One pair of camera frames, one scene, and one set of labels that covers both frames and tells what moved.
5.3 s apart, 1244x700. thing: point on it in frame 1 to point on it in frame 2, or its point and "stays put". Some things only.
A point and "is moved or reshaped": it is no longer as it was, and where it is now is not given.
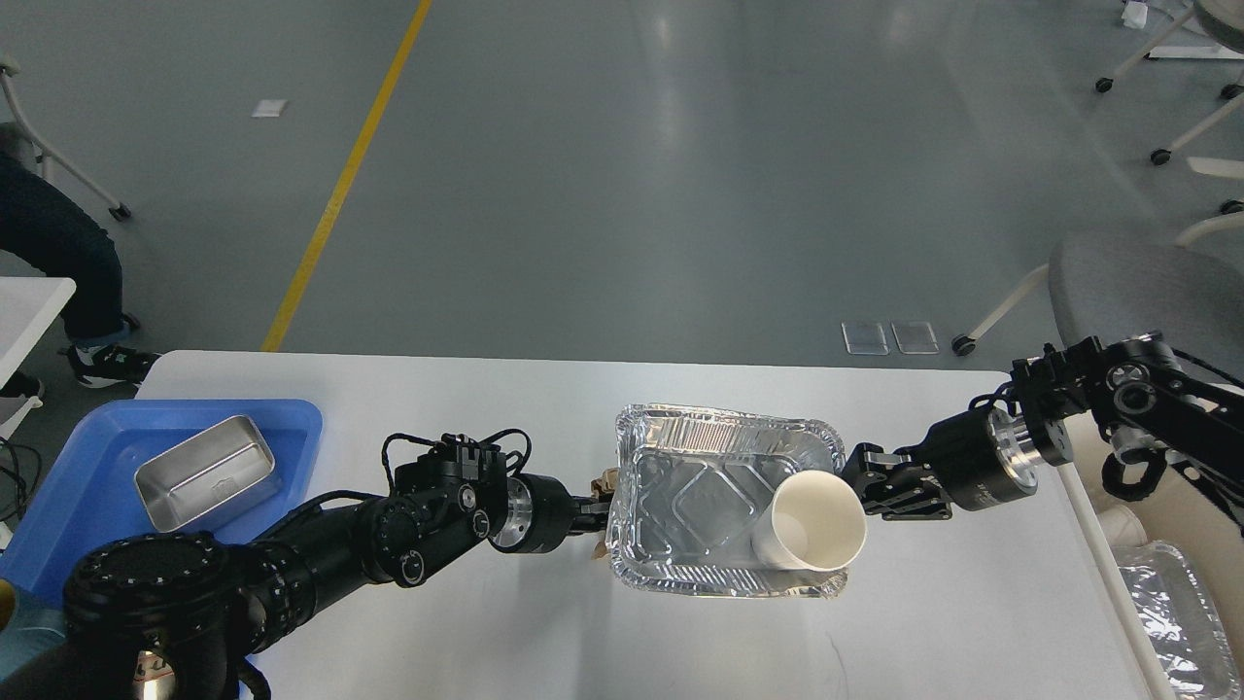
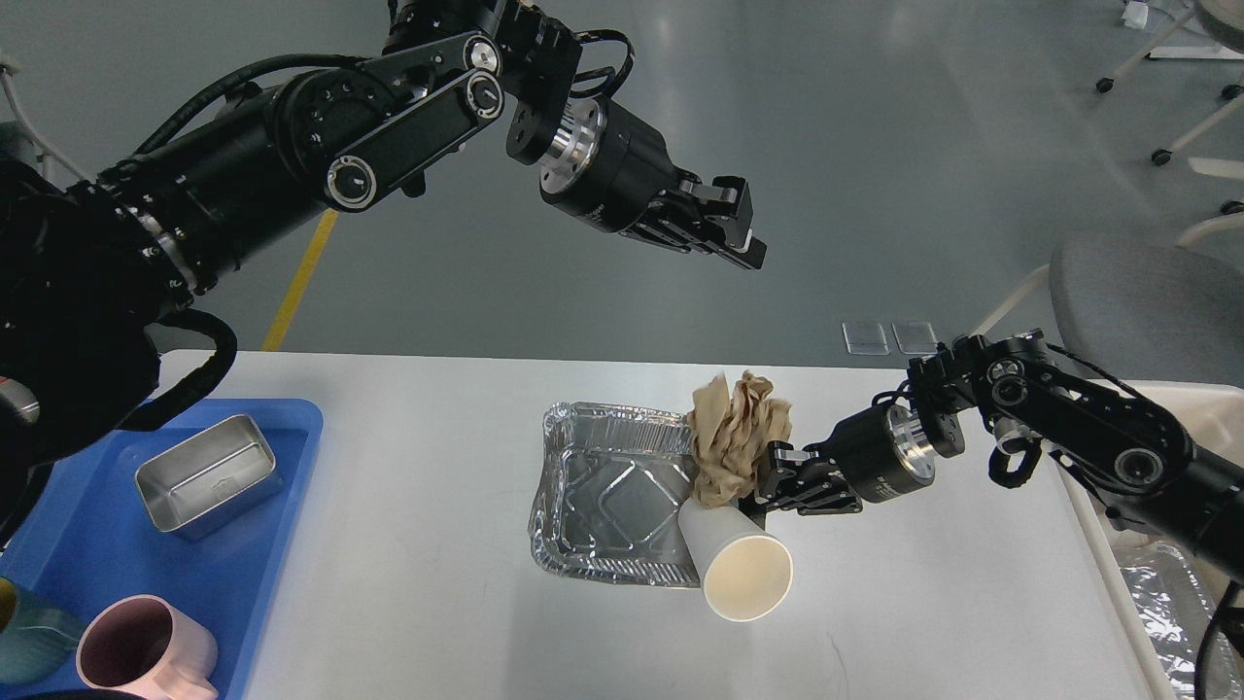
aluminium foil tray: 690,489 is moved or reshaped
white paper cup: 814,522 to 746,573
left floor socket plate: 864,338 stays put
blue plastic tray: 89,493 stays put
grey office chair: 1126,286 stays put
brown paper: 604,486 to 732,432
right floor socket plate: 915,337 stays put
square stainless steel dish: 206,474 stays put
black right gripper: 977,459 to 880,454
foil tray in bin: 1191,647 stays put
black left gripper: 541,512 to 609,168
